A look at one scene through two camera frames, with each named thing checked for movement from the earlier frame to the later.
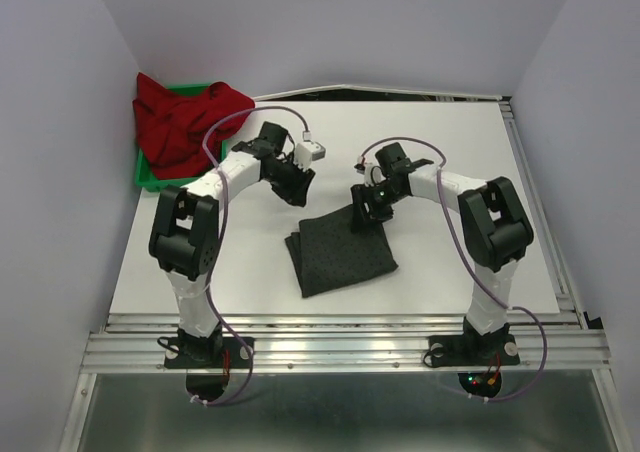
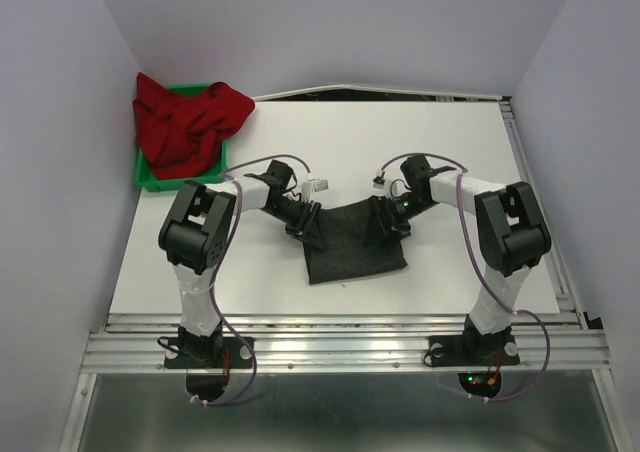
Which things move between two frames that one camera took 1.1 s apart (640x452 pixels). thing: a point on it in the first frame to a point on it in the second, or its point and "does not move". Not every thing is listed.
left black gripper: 289,192 to 304,220
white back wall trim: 389,89 does not move
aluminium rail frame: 357,383 does not move
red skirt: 173,125 does not move
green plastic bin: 144,175 does not move
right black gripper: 361,195 to 396,227
